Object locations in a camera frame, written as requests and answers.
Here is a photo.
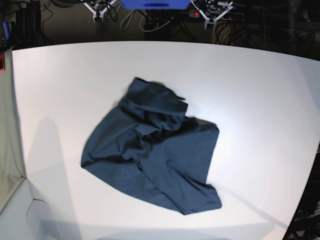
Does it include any grey cloth panel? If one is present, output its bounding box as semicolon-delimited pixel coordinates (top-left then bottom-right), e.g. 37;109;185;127
0;50;26;211

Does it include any blue cylinder tool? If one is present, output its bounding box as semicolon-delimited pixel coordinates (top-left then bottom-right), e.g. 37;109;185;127
2;21;12;42

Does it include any red black box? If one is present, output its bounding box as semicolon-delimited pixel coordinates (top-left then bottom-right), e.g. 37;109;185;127
0;53;5;72

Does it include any blue plastic bin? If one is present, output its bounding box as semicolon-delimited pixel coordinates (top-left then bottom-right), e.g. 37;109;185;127
121;0;191;10

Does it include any black power strip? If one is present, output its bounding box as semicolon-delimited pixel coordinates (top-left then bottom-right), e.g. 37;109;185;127
187;9;245;22

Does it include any dark blue t-shirt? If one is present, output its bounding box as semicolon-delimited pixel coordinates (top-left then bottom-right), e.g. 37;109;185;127
80;78;222;215

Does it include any white looped cable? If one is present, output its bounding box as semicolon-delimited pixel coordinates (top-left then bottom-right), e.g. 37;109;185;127
119;9;147;32

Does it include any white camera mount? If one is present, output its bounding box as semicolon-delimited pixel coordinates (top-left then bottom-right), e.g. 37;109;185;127
83;0;119;23
190;0;234;30

